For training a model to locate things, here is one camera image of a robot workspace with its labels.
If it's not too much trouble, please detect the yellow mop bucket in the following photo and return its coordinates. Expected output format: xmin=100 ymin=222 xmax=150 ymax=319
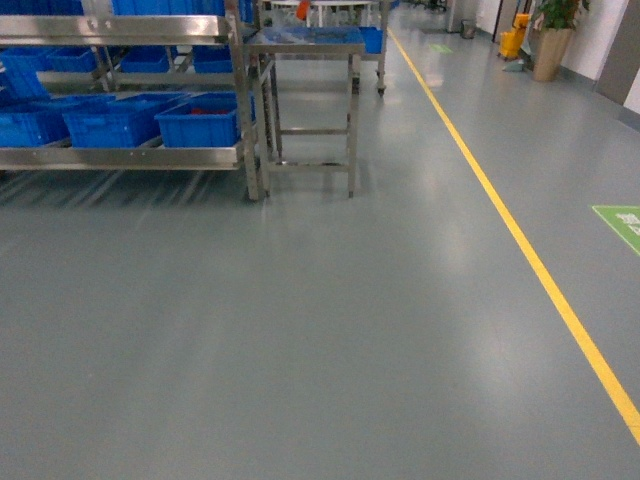
xmin=498 ymin=13 xmax=530 ymax=60

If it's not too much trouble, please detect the blue plastic bin middle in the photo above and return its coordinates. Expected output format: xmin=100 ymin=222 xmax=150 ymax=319
xmin=63 ymin=92 xmax=189 ymax=148

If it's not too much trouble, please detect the grey trash can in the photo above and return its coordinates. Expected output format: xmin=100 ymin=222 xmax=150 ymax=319
xmin=460 ymin=19 xmax=477 ymax=40

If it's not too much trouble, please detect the stainless steel side table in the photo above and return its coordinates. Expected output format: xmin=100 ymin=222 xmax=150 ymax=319
xmin=248 ymin=26 xmax=365 ymax=196

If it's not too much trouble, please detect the blue plastic bin with red parts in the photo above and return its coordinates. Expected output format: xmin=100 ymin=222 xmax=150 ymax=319
xmin=154 ymin=91 xmax=241 ymax=148

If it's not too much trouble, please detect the stainless steel shelf rack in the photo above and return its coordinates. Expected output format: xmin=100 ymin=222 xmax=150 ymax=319
xmin=1 ymin=1 xmax=262 ymax=200

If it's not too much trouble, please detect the blue plastic bin left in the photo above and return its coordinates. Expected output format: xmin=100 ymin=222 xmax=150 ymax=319
xmin=1 ymin=94 xmax=116 ymax=148

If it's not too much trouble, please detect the potted plant beige pot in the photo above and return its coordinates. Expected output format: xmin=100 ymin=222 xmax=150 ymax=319
xmin=533 ymin=0 xmax=591 ymax=82

